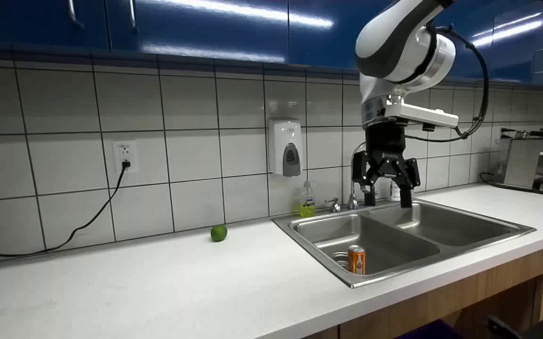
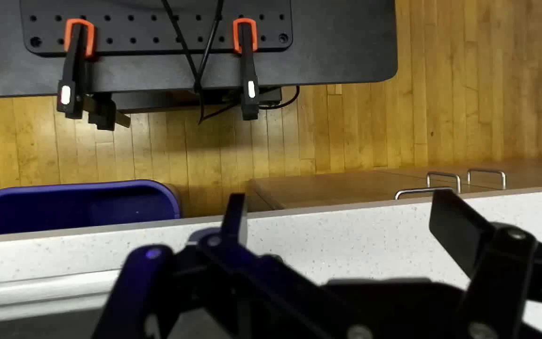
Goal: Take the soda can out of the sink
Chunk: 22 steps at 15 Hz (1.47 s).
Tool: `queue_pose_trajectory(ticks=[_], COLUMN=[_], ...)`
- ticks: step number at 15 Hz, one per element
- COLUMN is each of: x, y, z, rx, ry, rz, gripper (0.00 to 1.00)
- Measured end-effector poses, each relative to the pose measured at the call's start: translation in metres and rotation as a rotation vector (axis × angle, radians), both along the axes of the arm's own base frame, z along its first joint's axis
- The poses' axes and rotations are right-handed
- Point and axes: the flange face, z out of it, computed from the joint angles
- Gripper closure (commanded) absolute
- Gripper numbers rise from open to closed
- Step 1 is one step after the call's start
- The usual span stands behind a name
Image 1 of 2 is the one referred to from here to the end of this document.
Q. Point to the blue upper cabinets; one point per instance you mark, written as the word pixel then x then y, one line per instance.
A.
pixel 221 25

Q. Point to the chrome gooseneck faucet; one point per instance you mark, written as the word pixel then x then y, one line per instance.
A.
pixel 351 202

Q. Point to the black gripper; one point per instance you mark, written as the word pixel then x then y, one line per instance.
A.
pixel 385 151

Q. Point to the green lime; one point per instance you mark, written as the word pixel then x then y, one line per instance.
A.
pixel 220 232

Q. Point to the orange soda can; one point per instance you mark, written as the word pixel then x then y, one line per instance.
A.
pixel 357 260

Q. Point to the wooden lower cabinets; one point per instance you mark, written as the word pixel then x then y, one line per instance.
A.
pixel 461 298

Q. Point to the stainless steel double sink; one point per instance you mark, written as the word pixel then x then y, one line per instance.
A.
pixel 385 245

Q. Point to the white wall soap dispenser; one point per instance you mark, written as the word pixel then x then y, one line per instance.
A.
pixel 284 147

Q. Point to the white wall power outlet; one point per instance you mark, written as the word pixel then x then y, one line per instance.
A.
pixel 125 155

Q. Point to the black chair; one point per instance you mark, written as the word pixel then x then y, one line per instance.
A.
pixel 536 330

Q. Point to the green dish soap bottle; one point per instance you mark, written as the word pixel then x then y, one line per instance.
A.
pixel 304 210

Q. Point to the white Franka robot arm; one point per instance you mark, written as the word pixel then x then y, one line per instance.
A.
pixel 397 31

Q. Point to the black silver coffee machine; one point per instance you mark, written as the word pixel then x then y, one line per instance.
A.
pixel 529 163

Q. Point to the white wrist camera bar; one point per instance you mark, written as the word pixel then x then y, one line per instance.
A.
pixel 425 115

